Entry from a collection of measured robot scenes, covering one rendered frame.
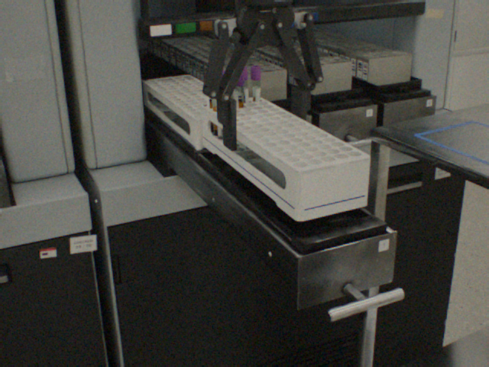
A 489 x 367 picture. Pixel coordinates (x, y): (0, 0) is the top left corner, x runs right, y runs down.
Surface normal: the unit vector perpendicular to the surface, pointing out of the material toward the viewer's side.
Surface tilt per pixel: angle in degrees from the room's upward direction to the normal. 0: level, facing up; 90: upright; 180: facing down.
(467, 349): 0
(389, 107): 90
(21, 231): 90
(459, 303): 0
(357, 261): 90
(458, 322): 0
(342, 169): 91
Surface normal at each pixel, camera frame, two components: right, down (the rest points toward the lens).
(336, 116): 0.43, 0.35
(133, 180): -0.02, -0.92
